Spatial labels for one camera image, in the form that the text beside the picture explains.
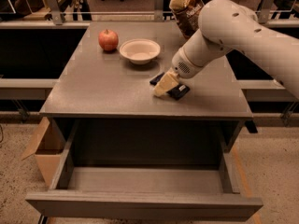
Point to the cardboard box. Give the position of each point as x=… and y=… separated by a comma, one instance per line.
x=46, y=145

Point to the brown chip bag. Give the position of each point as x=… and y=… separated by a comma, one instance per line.
x=186, y=14

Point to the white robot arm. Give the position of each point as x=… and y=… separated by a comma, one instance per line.
x=224, y=25

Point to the blue rxbar blueberry bar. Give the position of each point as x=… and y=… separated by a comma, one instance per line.
x=176, y=93

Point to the red apple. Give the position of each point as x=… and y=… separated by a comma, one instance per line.
x=108, y=40

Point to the white paper bowl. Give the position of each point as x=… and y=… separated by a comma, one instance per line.
x=140, y=51

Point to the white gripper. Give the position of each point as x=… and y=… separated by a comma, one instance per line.
x=181, y=65

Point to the metal railing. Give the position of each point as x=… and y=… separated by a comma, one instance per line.
x=59, y=11

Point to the grey cabinet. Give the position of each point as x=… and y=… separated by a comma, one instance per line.
x=99, y=85

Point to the open grey top drawer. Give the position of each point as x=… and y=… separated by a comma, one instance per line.
x=145, y=169

